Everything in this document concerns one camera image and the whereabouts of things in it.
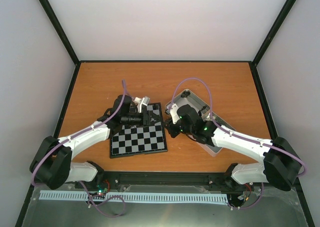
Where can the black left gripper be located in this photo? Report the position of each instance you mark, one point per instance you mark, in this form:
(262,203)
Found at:
(146,118)

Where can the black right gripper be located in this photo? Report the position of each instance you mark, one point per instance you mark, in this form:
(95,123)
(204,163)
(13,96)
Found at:
(173,133)

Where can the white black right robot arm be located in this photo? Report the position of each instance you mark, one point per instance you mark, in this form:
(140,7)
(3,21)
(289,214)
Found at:
(276,161)

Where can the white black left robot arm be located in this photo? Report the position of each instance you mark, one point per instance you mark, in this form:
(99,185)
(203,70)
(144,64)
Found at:
(53,163)

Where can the black chess piece in tin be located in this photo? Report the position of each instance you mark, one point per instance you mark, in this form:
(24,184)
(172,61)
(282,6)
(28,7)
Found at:
(185,94)

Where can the black white chess board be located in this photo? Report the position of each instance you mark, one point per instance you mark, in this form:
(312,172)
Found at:
(135,140)

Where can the gold metal tin box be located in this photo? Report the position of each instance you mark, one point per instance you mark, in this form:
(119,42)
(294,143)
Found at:
(195,102)

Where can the silver tin lid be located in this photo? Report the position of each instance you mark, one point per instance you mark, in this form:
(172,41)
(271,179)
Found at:
(210,131)

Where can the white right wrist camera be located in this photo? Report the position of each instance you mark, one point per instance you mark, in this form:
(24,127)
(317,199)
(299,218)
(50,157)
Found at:
(173,112)

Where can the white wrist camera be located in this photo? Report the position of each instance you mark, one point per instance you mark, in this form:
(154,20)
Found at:
(141,102)
(173,112)

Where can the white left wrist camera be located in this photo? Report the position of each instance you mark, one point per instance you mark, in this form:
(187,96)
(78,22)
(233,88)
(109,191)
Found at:
(141,102)

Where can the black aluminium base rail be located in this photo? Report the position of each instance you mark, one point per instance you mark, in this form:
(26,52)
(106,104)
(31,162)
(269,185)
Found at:
(175,180)

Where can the light blue cable duct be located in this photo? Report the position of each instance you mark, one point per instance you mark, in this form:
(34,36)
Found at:
(137,197)

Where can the black frame post left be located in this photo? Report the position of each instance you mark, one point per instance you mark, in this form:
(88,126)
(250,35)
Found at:
(47,7)

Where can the black frame post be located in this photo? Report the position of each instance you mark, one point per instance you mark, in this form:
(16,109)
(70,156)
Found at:
(47,7)
(281,17)

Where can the black frame post right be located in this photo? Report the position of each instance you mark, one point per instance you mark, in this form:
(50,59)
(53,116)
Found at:
(281,17)

